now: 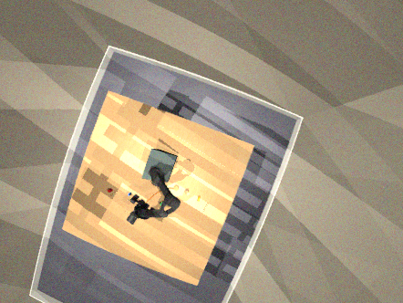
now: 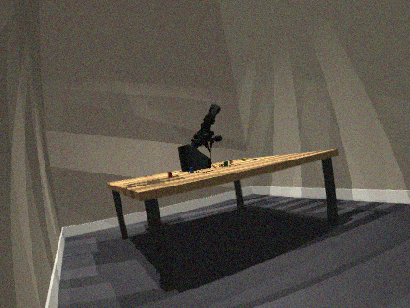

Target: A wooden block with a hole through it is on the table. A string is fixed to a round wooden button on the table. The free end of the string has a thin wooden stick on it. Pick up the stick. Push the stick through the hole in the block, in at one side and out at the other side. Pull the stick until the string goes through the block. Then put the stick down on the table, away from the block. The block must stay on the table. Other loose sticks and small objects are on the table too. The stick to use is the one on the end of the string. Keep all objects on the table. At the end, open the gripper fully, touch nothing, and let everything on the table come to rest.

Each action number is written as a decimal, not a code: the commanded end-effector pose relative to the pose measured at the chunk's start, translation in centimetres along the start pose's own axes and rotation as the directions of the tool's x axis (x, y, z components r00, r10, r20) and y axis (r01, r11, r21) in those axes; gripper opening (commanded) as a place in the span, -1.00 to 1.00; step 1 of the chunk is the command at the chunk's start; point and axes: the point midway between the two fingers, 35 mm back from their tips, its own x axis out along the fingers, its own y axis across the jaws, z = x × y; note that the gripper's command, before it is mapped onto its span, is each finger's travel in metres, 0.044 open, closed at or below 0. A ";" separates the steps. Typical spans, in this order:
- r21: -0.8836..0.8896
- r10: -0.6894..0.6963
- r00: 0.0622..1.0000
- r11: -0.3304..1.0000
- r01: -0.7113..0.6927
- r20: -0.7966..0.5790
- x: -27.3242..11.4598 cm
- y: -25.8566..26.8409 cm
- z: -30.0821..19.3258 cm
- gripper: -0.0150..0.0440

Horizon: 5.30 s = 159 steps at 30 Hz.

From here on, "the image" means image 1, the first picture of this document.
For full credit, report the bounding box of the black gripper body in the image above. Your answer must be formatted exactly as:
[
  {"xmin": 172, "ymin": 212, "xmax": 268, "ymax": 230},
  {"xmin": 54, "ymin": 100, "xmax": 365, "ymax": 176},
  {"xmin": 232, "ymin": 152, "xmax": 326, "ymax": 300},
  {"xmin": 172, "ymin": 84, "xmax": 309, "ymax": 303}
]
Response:
[{"xmin": 130, "ymin": 194, "xmax": 154, "ymax": 210}]

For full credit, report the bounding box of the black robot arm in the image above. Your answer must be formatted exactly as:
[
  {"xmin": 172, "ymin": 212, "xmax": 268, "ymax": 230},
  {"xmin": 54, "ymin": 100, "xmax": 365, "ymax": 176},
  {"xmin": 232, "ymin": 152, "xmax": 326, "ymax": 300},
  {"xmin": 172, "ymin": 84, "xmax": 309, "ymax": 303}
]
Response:
[{"xmin": 126, "ymin": 166, "xmax": 181, "ymax": 225}]

